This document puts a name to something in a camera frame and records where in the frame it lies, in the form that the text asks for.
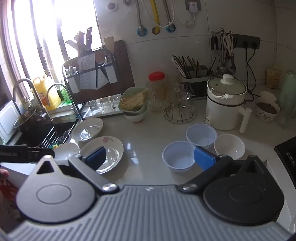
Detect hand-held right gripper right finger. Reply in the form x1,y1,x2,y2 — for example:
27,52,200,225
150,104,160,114
177,146,266,194

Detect white electric cooking pot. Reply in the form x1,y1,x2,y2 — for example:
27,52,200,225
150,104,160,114
205,87,252,133

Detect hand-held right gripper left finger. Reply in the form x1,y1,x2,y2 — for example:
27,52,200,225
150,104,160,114
35,146,119,195

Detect white cable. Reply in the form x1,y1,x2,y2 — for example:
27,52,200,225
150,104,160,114
171,0,197,29

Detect yellow oil bottle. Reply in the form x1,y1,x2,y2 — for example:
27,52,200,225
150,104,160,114
33,76,62,111

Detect hanging utensil stand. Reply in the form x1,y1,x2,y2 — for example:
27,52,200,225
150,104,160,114
210,28,237,73

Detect short metal faucet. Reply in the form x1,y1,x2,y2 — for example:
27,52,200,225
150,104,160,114
46,83,80,121

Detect metal knife holder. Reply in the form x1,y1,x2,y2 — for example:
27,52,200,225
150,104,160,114
77,53,96,91

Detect kitchen knives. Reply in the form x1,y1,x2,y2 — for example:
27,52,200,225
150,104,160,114
65,27,93,56

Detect green plastic colander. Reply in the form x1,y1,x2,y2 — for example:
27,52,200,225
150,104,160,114
118,87,149,114

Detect tall metal faucet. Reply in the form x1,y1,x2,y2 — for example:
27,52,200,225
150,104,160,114
13,78,52,121

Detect rack drip tray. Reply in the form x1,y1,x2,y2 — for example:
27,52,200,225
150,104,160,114
82,102,124,119

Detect pale blue plastic bowl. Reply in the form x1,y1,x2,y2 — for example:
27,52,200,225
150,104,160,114
186,123,217,149
162,141,197,173

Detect green bottle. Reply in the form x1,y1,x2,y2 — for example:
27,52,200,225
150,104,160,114
58,85,71,104

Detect dry noodles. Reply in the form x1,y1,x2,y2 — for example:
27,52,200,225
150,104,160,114
121,89,148,110

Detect small white bowl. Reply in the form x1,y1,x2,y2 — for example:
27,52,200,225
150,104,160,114
260,91,277,102

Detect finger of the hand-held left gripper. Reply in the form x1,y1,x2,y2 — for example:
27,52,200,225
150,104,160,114
28,148,55,163

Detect yellow hose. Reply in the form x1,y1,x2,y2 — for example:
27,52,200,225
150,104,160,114
150,0,161,33

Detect bundle of chopsticks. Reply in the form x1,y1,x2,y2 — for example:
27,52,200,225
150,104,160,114
171,54,216,78

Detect black power cable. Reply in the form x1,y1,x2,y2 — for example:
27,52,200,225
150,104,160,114
245,46,256,102

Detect small white cup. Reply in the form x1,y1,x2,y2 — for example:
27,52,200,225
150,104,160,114
54,142,79,166

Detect red patterned clothing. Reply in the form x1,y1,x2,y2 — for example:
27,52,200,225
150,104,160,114
0,179,19,210

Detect white wall plug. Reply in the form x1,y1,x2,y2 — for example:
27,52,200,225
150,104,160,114
185,0,201,12

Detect wire cup rack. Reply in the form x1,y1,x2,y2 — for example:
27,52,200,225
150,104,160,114
164,89,198,125

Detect person's left hand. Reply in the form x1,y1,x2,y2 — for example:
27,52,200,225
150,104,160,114
0,169,10,184

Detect light wooden board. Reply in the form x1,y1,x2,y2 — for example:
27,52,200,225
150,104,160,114
103,36,115,55

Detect mug with brown contents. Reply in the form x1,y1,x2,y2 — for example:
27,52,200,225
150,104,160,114
255,97,281,123

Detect plain white ceramic bowl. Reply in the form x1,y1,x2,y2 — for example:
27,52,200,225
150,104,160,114
214,134,245,160

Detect black kitchen sink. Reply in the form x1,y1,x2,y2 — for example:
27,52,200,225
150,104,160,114
14,117,79,149

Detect white plate with pink flower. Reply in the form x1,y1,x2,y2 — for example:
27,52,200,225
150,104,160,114
79,136,124,175

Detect yellow packet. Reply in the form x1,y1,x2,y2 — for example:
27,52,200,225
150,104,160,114
267,68,281,88

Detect white appliance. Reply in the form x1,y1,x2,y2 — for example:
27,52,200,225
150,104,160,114
0,100,18,143

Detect glass pot lid white knob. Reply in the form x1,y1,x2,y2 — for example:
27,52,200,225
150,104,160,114
207,74,247,96

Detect clear glass cup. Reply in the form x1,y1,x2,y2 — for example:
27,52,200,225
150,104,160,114
165,82,181,105
179,90,193,112

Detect clear plastic jar red lid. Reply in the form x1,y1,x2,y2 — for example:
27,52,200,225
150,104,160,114
147,72,167,113

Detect white-handled scissors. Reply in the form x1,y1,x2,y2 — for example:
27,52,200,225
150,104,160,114
223,34,234,56

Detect metal ladle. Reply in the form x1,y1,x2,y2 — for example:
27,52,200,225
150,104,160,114
216,56,236,74

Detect window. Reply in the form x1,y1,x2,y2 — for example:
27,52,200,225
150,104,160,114
0,0,102,99

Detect black induction cooktop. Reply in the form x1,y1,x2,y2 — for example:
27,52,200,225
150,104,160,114
274,137,296,168

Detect dark brown cutting board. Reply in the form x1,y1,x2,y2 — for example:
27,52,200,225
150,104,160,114
92,40,136,89

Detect black wall power strip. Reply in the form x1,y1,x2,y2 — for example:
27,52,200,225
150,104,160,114
233,34,260,49

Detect cream plate with leaf pattern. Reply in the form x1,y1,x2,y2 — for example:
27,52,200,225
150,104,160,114
72,117,104,142

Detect green chopstick holder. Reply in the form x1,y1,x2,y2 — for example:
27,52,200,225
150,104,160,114
179,67,211,98

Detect white bowl with red foot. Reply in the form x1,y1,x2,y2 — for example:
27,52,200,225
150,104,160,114
124,111,147,123

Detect pale green jug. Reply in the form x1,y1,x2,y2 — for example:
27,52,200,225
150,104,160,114
277,70,296,127

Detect braided metal hose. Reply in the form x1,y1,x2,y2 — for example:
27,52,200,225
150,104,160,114
136,0,148,37
162,0,176,32

